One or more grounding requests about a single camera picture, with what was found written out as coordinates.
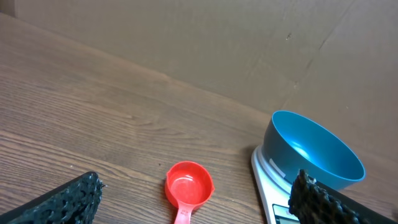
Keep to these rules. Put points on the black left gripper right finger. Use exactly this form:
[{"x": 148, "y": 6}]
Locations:
[{"x": 313, "y": 202}]

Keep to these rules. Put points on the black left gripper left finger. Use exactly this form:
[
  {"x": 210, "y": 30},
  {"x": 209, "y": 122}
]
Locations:
[{"x": 76, "y": 201}]

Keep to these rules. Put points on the blue bowl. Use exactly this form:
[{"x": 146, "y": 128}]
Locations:
[{"x": 293, "y": 142}]

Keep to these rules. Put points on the red measuring scoop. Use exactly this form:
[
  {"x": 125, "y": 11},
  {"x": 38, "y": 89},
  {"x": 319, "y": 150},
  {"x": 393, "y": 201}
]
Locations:
[{"x": 188, "y": 186}]

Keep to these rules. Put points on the white kitchen scale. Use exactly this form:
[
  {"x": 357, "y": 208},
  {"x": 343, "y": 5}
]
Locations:
[{"x": 273, "y": 189}]

